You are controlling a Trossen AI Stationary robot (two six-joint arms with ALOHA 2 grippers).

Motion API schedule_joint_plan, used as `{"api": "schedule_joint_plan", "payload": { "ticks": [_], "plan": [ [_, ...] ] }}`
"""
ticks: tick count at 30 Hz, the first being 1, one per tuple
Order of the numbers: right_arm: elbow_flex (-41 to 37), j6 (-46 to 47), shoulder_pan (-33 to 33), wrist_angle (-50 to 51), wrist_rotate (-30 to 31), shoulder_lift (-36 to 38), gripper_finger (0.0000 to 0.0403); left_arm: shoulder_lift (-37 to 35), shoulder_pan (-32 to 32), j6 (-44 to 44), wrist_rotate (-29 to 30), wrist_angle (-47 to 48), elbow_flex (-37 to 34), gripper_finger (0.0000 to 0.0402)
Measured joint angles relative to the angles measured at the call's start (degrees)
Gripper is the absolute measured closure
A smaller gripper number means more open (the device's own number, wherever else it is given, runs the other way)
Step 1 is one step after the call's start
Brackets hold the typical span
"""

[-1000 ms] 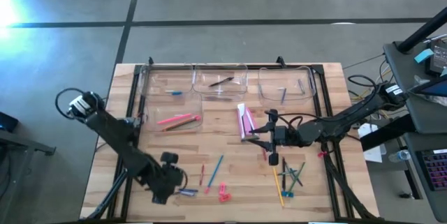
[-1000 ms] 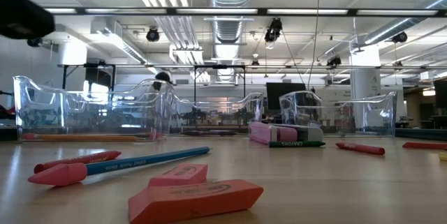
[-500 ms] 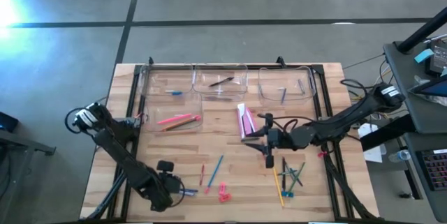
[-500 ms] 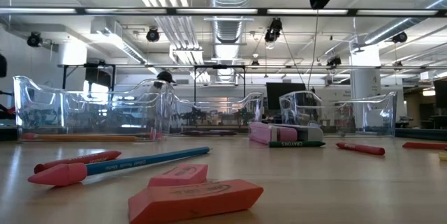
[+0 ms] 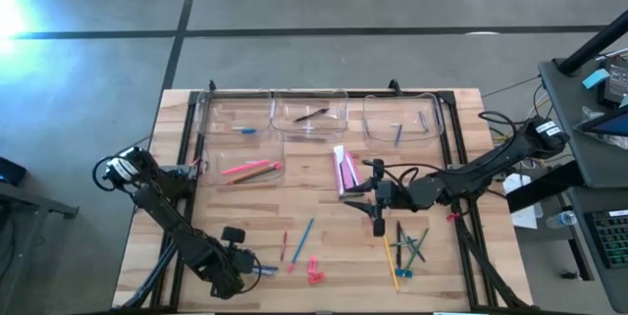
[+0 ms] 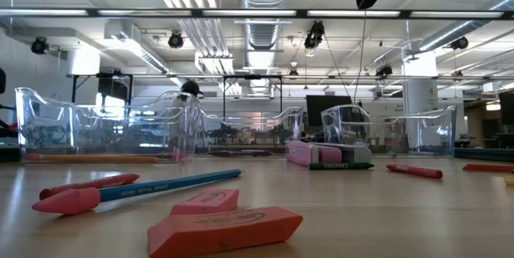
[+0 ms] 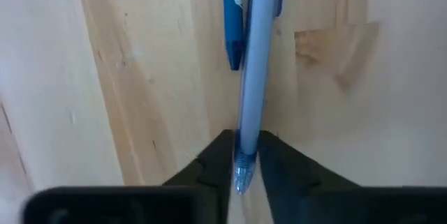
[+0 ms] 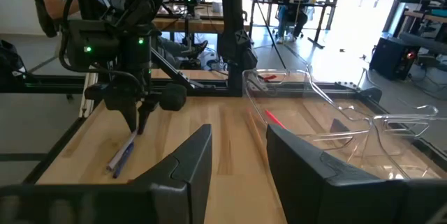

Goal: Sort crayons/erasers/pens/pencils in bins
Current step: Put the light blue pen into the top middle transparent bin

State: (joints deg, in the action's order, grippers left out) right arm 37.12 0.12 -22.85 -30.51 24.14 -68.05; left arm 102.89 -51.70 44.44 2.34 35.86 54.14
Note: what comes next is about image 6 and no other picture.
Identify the green crayon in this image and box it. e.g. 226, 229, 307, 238
308, 162, 375, 171

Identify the red crayon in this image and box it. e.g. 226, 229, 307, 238
462, 163, 514, 173
385, 163, 444, 180
39, 173, 141, 202

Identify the yellow pencil pink cap eraser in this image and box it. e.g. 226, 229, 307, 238
43, 147, 187, 165

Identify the small pink wedge eraser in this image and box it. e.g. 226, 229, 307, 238
170, 188, 241, 216

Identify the large pink wedge eraser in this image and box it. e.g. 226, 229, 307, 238
147, 206, 304, 258

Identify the clear plastic bin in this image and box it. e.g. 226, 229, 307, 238
70, 103, 204, 157
14, 87, 201, 166
320, 104, 458, 159
198, 105, 304, 158

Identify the blue pencil pink cap eraser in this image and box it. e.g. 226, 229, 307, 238
31, 168, 243, 215

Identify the white column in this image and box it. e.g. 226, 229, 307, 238
402, 52, 439, 150

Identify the black monitor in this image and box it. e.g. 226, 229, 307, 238
498, 91, 514, 127
305, 95, 353, 127

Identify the overhead light bar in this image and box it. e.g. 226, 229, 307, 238
0, 7, 514, 20

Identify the person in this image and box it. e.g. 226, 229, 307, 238
179, 80, 205, 102

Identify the hanging ceiling cable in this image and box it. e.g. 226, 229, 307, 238
353, 8, 367, 104

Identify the silver ceiling duct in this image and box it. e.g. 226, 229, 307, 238
236, 0, 294, 52

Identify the black frame stand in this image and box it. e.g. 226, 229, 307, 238
71, 72, 134, 105
222, 74, 284, 119

